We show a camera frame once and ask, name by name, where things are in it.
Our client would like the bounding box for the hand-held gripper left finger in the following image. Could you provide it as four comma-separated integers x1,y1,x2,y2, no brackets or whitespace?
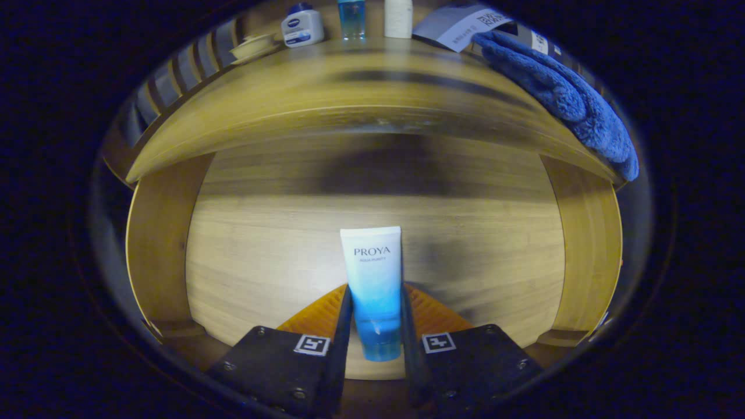
205,284,354,417

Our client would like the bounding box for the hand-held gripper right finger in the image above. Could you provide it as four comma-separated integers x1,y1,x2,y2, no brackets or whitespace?
400,282,545,411

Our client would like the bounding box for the wooden drawer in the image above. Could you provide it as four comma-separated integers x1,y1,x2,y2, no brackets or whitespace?
125,131,623,382

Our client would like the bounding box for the white and blue tube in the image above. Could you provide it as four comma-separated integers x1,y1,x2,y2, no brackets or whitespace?
340,226,403,363

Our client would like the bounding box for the wooden countertop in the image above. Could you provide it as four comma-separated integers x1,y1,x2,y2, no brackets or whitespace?
125,36,620,186

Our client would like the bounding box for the blue towel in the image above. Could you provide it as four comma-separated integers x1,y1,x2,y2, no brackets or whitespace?
471,30,640,182

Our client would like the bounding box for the beige lidded teacup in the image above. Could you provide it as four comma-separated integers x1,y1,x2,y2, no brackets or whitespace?
229,33,280,61

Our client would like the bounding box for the white bottle with blue cap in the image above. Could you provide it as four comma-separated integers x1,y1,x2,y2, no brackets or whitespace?
281,3,325,47

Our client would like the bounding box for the lavender book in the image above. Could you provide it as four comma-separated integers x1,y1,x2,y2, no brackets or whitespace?
412,5,513,53

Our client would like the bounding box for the clear blue bottle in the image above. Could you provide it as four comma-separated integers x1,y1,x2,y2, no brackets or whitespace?
338,0,366,40

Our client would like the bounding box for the white pump bottle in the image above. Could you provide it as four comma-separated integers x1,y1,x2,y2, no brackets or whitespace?
384,0,414,39

